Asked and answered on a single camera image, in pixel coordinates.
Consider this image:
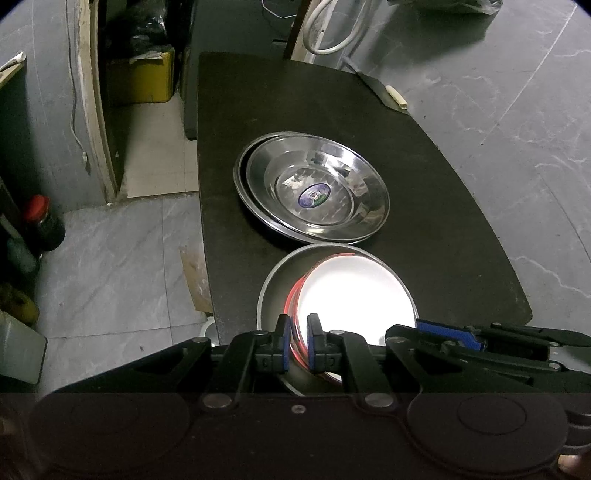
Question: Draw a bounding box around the red-capped dark jar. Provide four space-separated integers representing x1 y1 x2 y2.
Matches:
23 195 66 252

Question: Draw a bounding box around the steel bowl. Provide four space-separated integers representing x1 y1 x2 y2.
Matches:
256 244 414 398

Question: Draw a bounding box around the thin white cable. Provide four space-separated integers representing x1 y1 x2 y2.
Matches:
261 0 301 20

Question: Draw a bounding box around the steel plate with round sticker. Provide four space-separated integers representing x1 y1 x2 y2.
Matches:
245 134 390 243

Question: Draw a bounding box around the white plastic container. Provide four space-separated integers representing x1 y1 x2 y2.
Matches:
0 309 48 385

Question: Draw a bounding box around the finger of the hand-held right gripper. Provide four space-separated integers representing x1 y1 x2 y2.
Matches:
442 340 591 386
416 318 591 352

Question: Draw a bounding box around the yellow container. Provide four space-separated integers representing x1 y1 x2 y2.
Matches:
0 284 40 324

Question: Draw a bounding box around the large white red-rimmed bowl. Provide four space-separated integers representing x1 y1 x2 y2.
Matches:
286 253 407 370

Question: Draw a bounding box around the black plastic bag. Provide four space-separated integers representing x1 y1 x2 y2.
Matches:
124 18 174 61

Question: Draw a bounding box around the small white red-rimmed bowl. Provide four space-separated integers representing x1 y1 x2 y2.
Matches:
298 256 414 384

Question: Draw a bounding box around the dark cabinet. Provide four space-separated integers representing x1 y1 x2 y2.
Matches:
182 0 305 141

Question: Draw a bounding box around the plain steel plate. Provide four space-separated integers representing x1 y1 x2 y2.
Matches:
233 131 370 244

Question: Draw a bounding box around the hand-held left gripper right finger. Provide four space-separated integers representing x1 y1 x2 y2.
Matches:
307 313 550 411

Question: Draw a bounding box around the worn door frame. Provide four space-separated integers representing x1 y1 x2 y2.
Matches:
76 0 125 206

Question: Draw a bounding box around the wall cable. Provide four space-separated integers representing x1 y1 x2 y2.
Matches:
65 0 90 174

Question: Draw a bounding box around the green bottle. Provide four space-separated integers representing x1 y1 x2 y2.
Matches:
4 237 40 278

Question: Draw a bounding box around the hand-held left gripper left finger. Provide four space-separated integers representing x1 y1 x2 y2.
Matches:
44 314 293 411

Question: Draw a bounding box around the cleaver with beige handle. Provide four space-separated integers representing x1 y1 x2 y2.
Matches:
344 58 409 112

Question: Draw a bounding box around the white bucket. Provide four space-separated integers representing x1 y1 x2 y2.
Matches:
199 316 218 347

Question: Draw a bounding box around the cardboard piece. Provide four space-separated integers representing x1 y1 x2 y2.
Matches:
179 244 214 315

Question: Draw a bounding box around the yellow box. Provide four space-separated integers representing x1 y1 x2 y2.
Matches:
106 46 176 107

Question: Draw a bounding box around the white hose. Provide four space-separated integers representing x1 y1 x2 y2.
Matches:
302 0 372 54

